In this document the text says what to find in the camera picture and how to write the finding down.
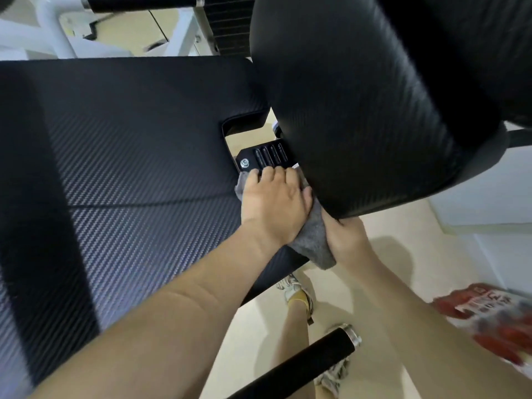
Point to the yellow sock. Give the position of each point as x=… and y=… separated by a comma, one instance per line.
x=301, y=301

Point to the black slotted adjustment bracket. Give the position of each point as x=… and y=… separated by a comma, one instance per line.
x=270, y=155

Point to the silver bolt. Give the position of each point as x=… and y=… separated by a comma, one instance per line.
x=245, y=163

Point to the white machine frame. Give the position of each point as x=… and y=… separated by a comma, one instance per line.
x=50, y=33

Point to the white platform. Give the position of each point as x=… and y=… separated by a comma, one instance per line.
x=486, y=195

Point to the red and white packet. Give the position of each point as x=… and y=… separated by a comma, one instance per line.
x=490, y=319

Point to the person's left thumb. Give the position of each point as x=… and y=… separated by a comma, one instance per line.
x=309, y=201

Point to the person's left little finger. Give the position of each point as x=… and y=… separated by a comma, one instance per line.
x=253, y=179

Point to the person's right hand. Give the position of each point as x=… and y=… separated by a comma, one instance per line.
x=349, y=240

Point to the grey cleaning cloth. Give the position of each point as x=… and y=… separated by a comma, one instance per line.
x=312, y=238

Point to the black textured seat pad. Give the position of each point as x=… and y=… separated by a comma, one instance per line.
x=124, y=162

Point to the person's left hand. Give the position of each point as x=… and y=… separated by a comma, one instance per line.
x=274, y=207

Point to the person's right forearm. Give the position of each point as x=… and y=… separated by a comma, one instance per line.
x=415, y=328

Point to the person's leg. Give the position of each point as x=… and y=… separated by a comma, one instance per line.
x=291, y=349

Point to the person's left forearm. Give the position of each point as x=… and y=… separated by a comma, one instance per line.
x=174, y=319

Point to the black weight stack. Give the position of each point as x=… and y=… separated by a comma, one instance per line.
x=228, y=24

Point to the large black roller pad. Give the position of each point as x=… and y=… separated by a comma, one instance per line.
x=374, y=99

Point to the white sneaker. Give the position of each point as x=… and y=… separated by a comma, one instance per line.
x=297, y=288
x=334, y=376

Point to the person's left middle finger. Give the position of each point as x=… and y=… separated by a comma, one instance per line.
x=280, y=175

